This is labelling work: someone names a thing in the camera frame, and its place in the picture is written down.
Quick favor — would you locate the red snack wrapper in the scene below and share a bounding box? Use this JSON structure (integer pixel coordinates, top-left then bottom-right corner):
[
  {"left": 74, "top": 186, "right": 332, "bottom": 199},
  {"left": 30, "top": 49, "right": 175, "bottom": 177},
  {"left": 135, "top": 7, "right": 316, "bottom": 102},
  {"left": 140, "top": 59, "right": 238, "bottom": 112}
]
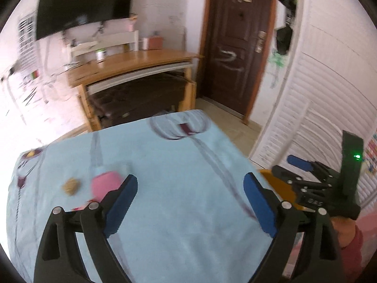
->
[{"left": 72, "top": 202, "right": 90, "bottom": 212}]

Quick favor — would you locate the white cup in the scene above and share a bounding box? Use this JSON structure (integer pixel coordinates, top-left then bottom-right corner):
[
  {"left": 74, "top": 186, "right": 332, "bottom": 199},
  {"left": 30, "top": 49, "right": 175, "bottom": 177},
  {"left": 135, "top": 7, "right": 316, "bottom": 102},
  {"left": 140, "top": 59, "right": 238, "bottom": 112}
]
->
[{"left": 142, "top": 37, "right": 149, "bottom": 50}]

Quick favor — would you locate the black hanging bag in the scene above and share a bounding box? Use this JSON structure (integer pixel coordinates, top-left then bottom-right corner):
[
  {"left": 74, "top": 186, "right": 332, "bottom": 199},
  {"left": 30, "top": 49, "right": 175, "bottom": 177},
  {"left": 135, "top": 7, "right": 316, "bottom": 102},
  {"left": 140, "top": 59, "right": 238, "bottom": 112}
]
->
[{"left": 276, "top": 0, "right": 298, "bottom": 56}]

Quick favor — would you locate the dark brown door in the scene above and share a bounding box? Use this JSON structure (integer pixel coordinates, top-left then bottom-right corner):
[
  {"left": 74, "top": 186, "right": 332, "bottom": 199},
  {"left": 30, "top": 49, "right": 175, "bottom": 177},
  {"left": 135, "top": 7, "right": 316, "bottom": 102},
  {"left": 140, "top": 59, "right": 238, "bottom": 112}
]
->
[{"left": 197, "top": 0, "right": 276, "bottom": 123}]

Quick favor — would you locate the dark brown tufted bench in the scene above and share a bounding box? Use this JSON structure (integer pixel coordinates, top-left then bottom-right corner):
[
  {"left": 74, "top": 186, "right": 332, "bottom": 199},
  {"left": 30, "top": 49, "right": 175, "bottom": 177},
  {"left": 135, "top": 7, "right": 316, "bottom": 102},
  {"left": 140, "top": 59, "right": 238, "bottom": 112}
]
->
[{"left": 89, "top": 73, "right": 186, "bottom": 128}]

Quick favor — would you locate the white green jar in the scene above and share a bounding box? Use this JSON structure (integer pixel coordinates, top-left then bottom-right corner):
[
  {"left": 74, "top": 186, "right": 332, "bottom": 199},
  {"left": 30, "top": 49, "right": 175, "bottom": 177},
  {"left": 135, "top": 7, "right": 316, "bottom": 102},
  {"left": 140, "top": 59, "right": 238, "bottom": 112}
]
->
[{"left": 96, "top": 49, "right": 107, "bottom": 62}]

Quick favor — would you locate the brown box on desk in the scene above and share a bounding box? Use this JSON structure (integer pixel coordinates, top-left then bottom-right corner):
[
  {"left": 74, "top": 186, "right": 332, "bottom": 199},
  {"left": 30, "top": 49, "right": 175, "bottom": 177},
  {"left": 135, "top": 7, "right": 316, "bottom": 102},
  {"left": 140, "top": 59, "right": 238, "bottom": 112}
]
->
[{"left": 147, "top": 36, "right": 164, "bottom": 50}]

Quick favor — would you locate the light blue patterned tablecloth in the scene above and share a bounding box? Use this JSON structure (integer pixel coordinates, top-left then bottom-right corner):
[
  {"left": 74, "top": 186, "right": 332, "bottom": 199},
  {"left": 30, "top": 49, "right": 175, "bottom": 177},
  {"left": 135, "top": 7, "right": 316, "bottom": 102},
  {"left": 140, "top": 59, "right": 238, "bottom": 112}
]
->
[{"left": 6, "top": 110, "right": 272, "bottom": 282}]

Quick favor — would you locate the black wall television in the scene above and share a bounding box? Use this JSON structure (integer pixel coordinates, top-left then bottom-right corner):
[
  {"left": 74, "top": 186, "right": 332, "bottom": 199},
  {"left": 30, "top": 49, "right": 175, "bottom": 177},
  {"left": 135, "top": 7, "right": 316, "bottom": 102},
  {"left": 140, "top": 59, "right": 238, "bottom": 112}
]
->
[{"left": 36, "top": 0, "right": 131, "bottom": 40}]

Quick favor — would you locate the white louvered cabinet door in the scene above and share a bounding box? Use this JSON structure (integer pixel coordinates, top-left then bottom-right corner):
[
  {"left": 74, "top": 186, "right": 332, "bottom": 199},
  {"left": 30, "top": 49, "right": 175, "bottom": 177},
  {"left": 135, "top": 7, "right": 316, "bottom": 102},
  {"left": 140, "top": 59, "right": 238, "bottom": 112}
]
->
[{"left": 248, "top": 0, "right": 377, "bottom": 213}]

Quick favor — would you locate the pink flower vase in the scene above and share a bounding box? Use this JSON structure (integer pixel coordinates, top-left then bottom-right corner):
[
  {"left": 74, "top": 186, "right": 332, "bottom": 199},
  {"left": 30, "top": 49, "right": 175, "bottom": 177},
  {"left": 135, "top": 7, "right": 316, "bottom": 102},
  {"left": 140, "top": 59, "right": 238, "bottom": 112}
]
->
[{"left": 127, "top": 13, "right": 138, "bottom": 32}]

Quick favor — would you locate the blue mask package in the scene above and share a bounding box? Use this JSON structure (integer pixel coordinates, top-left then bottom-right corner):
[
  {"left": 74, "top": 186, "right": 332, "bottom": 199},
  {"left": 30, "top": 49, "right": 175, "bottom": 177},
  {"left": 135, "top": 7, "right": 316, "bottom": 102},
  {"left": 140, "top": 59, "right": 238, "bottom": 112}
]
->
[{"left": 92, "top": 162, "right": 133, "bottom": 181}]

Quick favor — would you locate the red sleeve forearm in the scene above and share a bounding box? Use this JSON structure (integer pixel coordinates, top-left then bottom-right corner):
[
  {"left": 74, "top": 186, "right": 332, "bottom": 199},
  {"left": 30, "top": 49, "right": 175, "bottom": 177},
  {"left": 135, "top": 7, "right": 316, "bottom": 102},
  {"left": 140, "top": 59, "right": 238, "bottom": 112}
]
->
[{"left": 341, "top": 226, "right": 364, "bottom": 282}]

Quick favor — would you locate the pink face mask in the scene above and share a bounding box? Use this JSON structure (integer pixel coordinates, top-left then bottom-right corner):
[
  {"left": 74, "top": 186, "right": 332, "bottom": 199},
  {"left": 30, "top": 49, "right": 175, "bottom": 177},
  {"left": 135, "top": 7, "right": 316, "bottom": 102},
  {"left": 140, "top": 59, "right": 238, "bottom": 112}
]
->
[{"left": 91, "top": 171, "right": 123, "bottom": 202}]

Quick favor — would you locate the white desk shelf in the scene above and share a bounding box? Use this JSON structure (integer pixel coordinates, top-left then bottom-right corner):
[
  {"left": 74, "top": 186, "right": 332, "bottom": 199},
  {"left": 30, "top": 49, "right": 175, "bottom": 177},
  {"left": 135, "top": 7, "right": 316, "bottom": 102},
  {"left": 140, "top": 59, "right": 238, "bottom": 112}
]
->
[{"left": 70, "top": 30, "right": 139, "bottom": 58}]

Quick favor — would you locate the wooden desk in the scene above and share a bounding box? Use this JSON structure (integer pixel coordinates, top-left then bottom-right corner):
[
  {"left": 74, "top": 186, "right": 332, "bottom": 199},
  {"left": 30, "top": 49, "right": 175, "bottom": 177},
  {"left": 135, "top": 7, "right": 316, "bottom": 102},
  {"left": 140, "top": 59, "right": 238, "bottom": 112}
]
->
[{"left": 66, "top": 49, "right": 202, "bottom": 132}]

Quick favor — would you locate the right hand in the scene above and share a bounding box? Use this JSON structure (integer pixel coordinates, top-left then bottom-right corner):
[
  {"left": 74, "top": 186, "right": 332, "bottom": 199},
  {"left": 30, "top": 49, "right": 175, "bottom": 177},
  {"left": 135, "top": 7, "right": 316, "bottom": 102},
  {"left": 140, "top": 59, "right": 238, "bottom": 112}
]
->
[{"left": 330, "top": 216, "right": 356, "bottom": 248}]

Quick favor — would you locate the eye chart poster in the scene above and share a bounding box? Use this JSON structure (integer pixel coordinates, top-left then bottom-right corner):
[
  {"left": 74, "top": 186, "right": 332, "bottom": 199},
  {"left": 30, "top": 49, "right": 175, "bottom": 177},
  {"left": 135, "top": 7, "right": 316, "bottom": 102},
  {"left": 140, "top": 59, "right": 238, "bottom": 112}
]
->
[{"left": 18, "top": 13, "right": 39, "bottom": 84}]

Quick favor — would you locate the yellow tissue pack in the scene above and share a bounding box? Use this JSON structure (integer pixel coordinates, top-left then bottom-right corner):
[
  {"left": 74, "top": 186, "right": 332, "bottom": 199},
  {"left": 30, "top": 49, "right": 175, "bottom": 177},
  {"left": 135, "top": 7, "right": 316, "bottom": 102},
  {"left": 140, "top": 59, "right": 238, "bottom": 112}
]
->
[{"left": 62, "top": 178, "right": 81, "bottom": 196}]

